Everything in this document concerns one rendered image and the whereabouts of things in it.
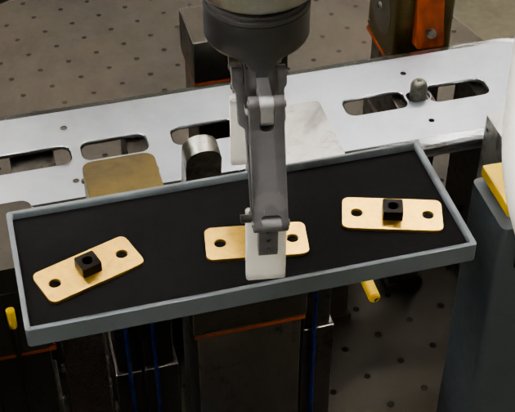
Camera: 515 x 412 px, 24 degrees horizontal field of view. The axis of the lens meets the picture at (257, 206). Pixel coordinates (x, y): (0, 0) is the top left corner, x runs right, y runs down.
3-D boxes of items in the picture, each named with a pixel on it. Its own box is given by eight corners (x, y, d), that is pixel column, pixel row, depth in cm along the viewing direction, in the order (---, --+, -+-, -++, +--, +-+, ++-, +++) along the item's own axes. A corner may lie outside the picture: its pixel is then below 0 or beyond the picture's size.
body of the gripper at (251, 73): (319, 17, 79) (315, 127, 85) (302, -48, 85) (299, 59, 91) (206, 24, 78) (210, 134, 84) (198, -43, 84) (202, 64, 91)
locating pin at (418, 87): (421, 100, 141) (424, 72, 139) (427, 110, 140) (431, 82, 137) (405, 103, 141) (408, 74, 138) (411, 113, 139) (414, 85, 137)
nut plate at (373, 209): (440, 203, 102) (441, 192, 101) (443, 233, 99) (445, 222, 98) (342, 199, 102) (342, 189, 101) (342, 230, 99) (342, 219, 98)
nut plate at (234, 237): (303, 223, 100) (304, 212, 99) (310, 255, 97) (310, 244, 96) (203, 230, 99) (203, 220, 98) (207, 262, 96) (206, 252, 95)
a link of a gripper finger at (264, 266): (285, 203, 87) (287, 211, 86) (284, 271, 91) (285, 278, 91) (244, 207, 86) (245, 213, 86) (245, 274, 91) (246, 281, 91)
